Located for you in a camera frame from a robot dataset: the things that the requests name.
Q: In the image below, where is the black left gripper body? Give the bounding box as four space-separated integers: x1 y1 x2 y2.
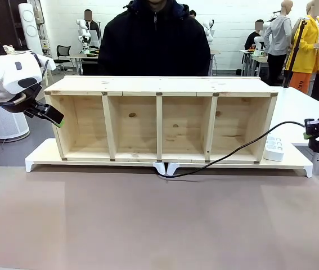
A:
21 89 52 118

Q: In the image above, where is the black power cable with plug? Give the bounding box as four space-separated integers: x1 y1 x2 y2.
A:
155 121 319 178

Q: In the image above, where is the white cylindrical air purifier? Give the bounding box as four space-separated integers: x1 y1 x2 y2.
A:
0 103 31 142

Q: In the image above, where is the white power strip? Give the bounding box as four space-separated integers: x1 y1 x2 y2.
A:
262 136 287 163

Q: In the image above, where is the background work table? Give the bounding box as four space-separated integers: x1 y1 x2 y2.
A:
68 52 100 76
239 48 270 77

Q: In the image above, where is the black mesh office chair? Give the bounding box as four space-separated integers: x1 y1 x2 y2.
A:
55 44 74 74

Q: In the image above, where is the mannequin in yellow jacket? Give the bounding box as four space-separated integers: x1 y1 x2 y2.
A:
284 0 319 95

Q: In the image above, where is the black tripod stand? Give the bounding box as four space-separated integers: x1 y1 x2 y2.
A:
281 17 309 88

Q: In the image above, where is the wooden four-compartment shelf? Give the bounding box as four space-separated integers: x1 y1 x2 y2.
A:
43 75 280 165

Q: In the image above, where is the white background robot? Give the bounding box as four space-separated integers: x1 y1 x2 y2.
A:
76 18 92 55
252 22 274 56
201 18 215 43

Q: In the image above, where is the mannequin in grey hoodie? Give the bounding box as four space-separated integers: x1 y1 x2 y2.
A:
263 0 294 86

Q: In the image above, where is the person in dark top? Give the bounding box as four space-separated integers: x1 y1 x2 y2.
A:
83 8 100 48

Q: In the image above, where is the seated person in black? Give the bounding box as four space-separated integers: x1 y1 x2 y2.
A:
244 19 266 52

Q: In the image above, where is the person in black jacket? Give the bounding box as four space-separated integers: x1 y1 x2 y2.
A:
97 0 212 77

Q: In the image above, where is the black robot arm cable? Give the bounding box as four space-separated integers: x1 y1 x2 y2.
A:
0 83 42 114

